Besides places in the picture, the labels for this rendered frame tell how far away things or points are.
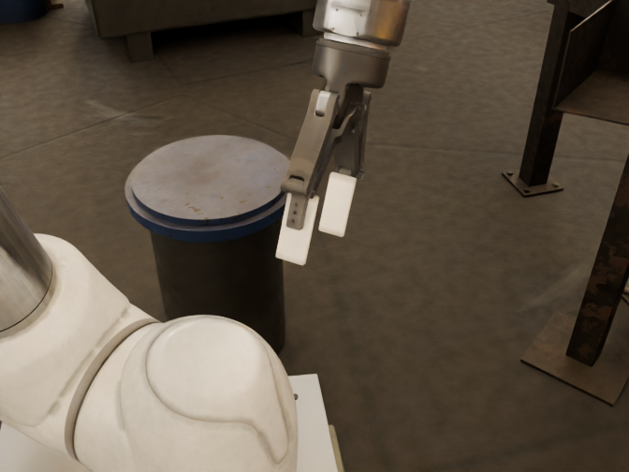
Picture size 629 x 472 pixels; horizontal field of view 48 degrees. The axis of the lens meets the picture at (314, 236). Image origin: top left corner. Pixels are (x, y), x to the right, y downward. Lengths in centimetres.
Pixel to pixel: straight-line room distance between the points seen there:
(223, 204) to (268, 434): 68
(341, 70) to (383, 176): 144
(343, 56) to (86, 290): 32
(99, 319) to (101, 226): 132
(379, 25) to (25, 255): 37
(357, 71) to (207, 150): 75
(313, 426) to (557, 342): 87
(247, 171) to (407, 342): 54
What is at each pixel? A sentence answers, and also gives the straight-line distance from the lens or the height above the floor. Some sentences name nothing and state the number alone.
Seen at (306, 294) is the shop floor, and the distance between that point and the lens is 169.
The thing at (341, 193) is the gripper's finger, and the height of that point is 69.
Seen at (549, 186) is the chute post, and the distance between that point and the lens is 215.
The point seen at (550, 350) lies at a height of 1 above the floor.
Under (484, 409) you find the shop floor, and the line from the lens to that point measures 149.
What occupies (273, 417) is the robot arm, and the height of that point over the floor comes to 65.
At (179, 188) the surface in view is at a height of 43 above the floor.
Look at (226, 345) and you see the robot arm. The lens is 61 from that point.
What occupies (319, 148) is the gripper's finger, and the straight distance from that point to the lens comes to 64.
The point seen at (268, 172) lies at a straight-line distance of 132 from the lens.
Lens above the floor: 113
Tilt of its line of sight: 37 degrees down
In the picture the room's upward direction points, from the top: straight up
